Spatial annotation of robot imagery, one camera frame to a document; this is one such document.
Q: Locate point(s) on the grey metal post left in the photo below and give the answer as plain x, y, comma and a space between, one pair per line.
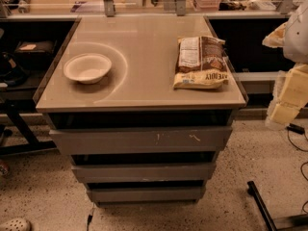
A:
109, 8

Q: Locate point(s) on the grey drawer cabinet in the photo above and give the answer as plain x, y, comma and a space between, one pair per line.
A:
137, 92

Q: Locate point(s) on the white paper bowl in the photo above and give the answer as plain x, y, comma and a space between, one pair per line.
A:
88, 68

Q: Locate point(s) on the black box on shelf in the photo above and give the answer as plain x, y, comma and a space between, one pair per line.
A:
35, 49

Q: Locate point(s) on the grey metal post middle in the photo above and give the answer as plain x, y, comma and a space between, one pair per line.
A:
180, 7

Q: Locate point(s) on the grey drawer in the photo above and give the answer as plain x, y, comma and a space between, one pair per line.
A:
143, 172
141, 140
145, 194

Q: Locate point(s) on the brown yellow snack bag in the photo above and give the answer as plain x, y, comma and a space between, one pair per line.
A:
200, 64

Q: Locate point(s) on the grey top drawer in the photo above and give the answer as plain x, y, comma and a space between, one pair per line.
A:
141, 140

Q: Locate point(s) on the grey bottom drawer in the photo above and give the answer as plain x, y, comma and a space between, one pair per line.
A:
145, 194

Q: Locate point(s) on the black table leg frame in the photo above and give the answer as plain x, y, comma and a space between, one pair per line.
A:
33, 144

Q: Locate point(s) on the black power adapter with cable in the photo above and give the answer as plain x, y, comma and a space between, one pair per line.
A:
298, 130

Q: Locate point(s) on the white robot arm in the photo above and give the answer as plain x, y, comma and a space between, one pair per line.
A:
292, 36

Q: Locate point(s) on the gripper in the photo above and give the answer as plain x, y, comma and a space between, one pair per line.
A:
296, 38

